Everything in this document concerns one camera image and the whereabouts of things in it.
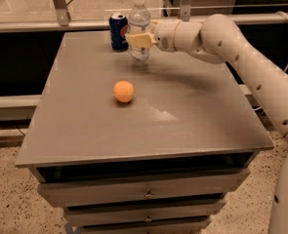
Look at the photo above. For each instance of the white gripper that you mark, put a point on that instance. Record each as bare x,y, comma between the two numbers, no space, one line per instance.
165,33

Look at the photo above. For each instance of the clear plastic water bottle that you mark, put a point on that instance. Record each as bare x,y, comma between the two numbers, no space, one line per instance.
138,22

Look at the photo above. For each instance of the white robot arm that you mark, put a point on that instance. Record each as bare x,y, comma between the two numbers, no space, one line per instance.
218,39

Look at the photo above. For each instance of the blue pepsi can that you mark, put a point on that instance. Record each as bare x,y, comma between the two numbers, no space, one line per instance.
118,25

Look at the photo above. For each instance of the orange ball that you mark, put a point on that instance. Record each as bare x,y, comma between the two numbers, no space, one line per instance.
124,91

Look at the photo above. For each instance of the grey drawer cabinet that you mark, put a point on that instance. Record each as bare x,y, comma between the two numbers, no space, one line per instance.
186,116

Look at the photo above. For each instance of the top grey drawer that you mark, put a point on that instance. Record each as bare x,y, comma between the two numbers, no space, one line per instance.
139,188

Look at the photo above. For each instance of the grey drawer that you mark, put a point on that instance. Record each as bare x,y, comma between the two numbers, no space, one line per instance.
139,188
144,212
165,226

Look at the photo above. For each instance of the middle grey drawer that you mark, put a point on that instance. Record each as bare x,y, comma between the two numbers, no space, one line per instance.
144,212

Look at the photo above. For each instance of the bottom grey drawer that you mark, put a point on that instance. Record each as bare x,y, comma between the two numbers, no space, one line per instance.
165,226

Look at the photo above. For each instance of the metal railing frame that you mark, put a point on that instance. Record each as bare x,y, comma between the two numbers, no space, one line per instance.
45,15

